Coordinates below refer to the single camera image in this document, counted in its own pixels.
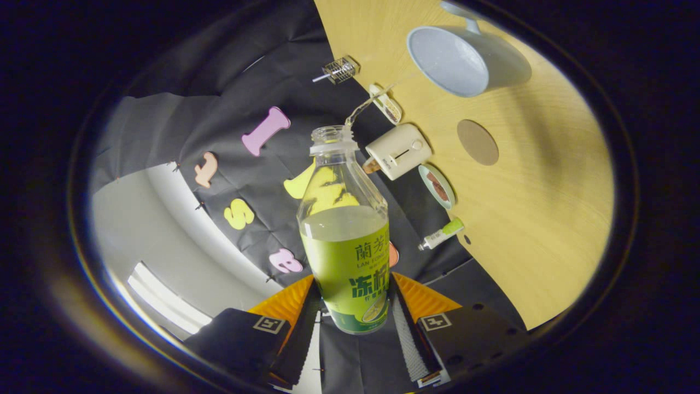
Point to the brown bread piece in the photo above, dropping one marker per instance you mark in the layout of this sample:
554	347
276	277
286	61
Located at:
433	178
442	192

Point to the ceiling light panel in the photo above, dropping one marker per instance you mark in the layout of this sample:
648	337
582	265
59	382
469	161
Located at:
169	301

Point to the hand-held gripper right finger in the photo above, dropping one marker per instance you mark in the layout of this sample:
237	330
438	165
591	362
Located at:
410	339

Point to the toast slice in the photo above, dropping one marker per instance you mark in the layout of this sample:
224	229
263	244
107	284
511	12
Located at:
372	165

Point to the round brown coaster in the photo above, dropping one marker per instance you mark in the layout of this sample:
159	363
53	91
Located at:
478	142

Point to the green label juice bottle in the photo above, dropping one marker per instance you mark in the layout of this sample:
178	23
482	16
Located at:
347	262

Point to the white toaster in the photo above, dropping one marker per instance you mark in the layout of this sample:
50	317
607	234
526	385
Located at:
399	149

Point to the small white green bottle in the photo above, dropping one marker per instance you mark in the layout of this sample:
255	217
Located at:
440	235

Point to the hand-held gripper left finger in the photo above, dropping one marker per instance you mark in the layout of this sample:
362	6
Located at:
298	345

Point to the wooden table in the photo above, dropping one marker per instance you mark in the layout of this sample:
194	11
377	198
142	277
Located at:
536	219

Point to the pale blue cup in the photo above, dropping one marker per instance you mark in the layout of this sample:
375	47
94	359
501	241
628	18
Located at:
448	60

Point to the white straw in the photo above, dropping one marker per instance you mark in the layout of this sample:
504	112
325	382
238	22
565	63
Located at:
320	78

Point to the pale green plate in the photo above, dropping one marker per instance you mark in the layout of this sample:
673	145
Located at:
424	174

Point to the white divided tray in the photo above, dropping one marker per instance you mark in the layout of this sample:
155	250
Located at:
387	105

